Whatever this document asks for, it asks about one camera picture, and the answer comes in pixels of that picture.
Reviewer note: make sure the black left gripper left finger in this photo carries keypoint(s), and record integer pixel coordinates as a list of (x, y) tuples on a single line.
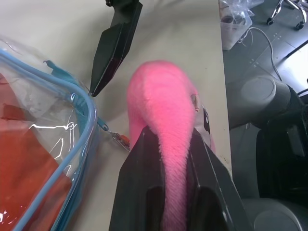
[(134, 183)]

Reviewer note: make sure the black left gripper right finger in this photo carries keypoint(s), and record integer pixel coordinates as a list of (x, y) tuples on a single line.
[(211, 183)]

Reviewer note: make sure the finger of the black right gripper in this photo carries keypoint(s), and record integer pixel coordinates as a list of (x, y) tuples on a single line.
[(110, 50)]

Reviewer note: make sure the clear pouch with blue trim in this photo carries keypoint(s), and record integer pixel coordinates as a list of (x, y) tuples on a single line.
[(79, 113)]

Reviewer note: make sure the pink fluffy cloth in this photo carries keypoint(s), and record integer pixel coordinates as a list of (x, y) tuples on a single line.
[(163, 101)]

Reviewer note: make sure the orange cloth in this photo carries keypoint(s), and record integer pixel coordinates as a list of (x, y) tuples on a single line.
[(26, 154)]

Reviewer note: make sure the grey and black robot body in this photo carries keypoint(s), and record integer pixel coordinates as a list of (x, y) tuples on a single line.
[(276, 134)]

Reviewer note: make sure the clear plastic storage box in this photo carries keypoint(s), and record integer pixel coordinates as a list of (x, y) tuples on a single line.
[(234, 29)]

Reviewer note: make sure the crumpled clear plastic bag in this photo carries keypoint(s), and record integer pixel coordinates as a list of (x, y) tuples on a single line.
[(234, 9)]

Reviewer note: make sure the chrome office chair base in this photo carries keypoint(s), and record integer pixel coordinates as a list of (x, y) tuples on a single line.
[(286, 12)]

